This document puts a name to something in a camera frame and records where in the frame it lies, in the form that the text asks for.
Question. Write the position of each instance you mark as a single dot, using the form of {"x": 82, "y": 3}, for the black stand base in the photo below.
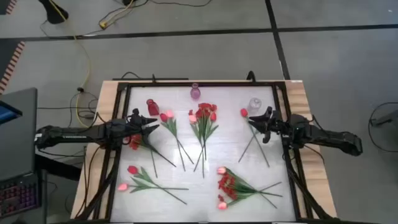
{"x": 56, "y": 14}

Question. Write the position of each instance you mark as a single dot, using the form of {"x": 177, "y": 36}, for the purple glass vase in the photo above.
{"x": 195, "y": 91}

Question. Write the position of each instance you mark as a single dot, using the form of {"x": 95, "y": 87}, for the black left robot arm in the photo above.
{"x": 77, "y": 134}

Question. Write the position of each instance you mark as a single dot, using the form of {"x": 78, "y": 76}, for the red ribbed glass vase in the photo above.
{"x": 153, "y": 107}

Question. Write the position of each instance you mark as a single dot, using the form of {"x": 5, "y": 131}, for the gray laptop lid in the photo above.
{"x": 18, "y": 140}

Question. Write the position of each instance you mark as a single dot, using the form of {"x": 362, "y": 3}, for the lit computer screen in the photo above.
{"x": 7, "y": 112}

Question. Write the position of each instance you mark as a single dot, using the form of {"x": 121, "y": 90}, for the clear cut-glass vase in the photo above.
{"x": 255, "y": 104}

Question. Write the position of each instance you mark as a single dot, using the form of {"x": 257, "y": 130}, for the red tulip stems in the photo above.
{"x": 217, "y": 84}

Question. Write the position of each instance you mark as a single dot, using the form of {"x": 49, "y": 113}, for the backlit black keyboard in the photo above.
{"x": 18, "y": 196}

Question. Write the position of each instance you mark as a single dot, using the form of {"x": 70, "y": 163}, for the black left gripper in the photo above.
{"x": 134, "y": 124}

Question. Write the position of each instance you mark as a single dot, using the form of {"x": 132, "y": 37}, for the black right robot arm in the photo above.
{"x": 326, "y": 138}

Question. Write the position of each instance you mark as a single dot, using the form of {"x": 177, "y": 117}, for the hazard-striped black floor mat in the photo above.
{"x": 4, "y": 4}
{"x": 7, "y": 59}

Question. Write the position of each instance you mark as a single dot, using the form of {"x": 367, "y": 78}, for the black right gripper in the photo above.
{"x": 276, "y": 127}

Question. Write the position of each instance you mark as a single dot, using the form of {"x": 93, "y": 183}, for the black curved clamp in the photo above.
{"x": 251, "y": 76}

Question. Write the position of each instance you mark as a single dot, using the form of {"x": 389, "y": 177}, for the black desk bar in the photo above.
{"x": 59, "y": 168}

